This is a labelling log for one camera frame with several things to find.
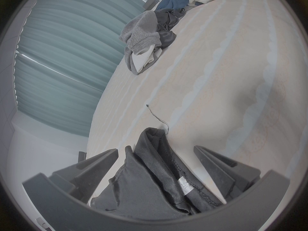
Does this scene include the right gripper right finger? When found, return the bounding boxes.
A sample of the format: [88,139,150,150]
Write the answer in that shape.
[194,146,261,200]

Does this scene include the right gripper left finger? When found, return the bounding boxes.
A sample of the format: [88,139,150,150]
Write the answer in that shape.
[49,149,119,199]

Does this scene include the black T-shirt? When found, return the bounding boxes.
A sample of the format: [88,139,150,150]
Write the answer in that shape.
[90,104,223,219]

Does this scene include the bed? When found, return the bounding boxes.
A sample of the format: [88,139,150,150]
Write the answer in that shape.
[85,0,307,216]

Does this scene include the pile of clothes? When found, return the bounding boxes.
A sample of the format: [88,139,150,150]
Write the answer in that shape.
[119,0,223,76]

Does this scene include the blue-green curtain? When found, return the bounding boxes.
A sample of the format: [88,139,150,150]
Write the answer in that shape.
[16,0,150,91]
[13,54,106,138]

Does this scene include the grey bedside table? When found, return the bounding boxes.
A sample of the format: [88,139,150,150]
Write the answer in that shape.
[144,0,160,10]

